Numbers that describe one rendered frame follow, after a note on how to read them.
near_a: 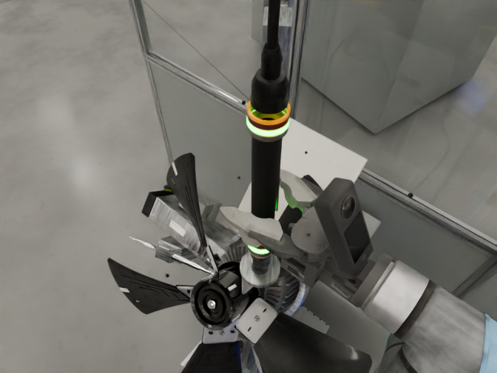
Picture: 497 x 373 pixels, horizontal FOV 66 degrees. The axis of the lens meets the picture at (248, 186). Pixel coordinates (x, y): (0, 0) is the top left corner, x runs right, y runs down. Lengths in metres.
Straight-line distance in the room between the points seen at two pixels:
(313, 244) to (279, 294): 0.56
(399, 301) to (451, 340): 0.06
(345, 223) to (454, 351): 0.17
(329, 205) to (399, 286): 0.13
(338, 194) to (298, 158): 0.65
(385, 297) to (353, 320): 1.80
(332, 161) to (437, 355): 0.64
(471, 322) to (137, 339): 1.92
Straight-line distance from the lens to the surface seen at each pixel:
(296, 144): 1.05
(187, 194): 0.92
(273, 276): 0.66
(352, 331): 2.23
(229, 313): 0.88
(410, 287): 0.46
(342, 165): 1.01
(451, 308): 0.47
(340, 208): 0.40
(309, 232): 0.47
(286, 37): 1.01
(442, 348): 0.47
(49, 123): 3.42
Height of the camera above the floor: 2.07
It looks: 53 degrees down
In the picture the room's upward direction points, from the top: straight up
